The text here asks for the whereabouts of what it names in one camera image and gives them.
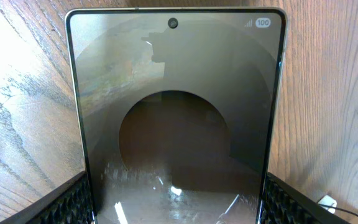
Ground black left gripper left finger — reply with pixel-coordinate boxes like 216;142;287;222
0;171;94;224

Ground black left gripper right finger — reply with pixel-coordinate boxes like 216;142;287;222
259;173;348;224

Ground black USB charging cable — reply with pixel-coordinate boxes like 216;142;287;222
321;203;358;224

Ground Galaxy S25 Ultra smartphone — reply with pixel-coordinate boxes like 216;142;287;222
65;7;287;223

